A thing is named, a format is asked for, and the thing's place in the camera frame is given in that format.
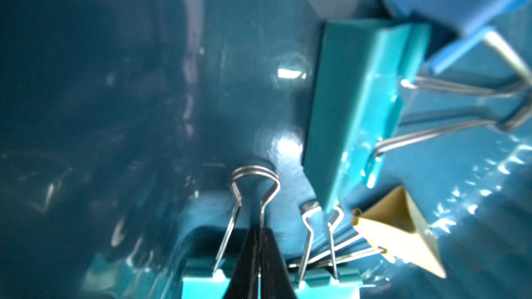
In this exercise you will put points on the yellow clip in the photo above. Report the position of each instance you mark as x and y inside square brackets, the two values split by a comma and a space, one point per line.
[393, 228]

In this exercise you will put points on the teal clip being gripped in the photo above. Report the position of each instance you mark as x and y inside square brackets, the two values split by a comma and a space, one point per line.
[201, 281]

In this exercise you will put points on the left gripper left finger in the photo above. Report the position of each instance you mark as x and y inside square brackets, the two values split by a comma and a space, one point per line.
[245, 279]

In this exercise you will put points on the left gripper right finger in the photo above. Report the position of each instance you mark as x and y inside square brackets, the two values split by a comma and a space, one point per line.
[275, 280]

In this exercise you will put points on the teal clip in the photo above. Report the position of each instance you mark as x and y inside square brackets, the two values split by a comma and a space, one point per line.
[320, 275]
[357, 106]

